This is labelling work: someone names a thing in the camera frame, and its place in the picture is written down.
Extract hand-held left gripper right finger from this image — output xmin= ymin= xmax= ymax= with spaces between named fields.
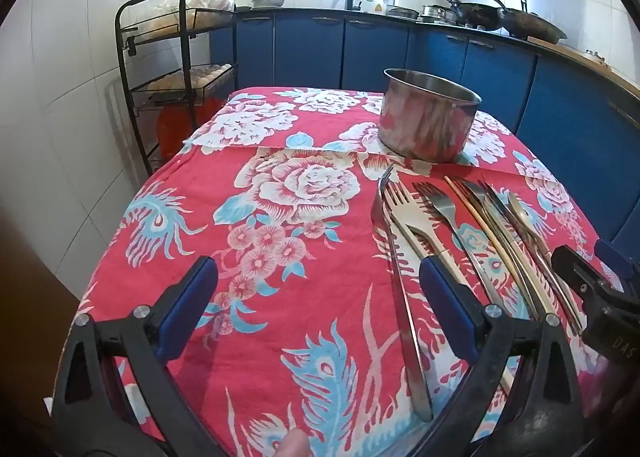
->
xmin=419 ymin=255 xmax=584 ymax=418

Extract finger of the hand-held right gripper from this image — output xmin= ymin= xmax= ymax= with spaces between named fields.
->
xmin=551 ymin=244 xmax=614 ymax=334
xmin=594 ymin=238 xmax=629 ymax=289

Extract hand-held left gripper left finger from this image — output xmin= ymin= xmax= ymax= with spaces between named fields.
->
xmin=55 ymin=256 xmax=220 ymax=418

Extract steel table knife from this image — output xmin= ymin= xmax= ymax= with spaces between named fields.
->
xmin=371 ymin=164 xmax=434 ymax=424
xmin=456 ymin=178 xmax=541 ymax=320

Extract beige fork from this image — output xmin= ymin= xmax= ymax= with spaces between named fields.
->
xmin=382 ymin=180 xmax=516 ymax=395

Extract wooden chopstick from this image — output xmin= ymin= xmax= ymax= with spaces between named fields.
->
xmin=444 ymin=175 xmax=556 ymax=318

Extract steel fork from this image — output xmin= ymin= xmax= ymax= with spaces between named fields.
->
xmin=412 ymin=182 xmax=506 ymax=310

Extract person's left hand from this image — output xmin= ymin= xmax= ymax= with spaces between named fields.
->
xmin=279 ymin=429 xmax=312 ymax=457

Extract red floral tablecloth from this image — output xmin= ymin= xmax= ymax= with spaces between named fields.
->
xmin=72 ymin=86 xmax=626 ymax=457

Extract orange plastic bag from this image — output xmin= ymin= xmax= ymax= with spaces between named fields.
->
xmin=157 ymin=97 xmax=226 ymax=159

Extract wooden countertop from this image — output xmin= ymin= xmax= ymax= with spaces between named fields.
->
xmin=527 ymin=36 xmax=640 ymax=100

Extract tray of eggs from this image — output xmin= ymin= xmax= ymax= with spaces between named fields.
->
xmin=145 ymin=63 xmax=234 ymax=99

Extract black wok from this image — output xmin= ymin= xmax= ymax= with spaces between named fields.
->
xmin=472 ymin=0 xmax=569 ymax=44

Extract black metal rack cart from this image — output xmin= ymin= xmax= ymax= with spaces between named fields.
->
xmin=115 ymin=0 xmax=239 ymax=176

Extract blue kitchen cabinet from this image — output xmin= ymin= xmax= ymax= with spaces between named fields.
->
xmin=209 ymin=7 xmax=640 ymax=268

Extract black frying pan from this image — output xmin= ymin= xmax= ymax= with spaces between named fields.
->
xmin=426 ymin=0 xmax=504 ymax=31

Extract small steel cooking pot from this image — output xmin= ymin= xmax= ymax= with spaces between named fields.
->
xmin=420 ymin=3 xmax=457 ymax=24

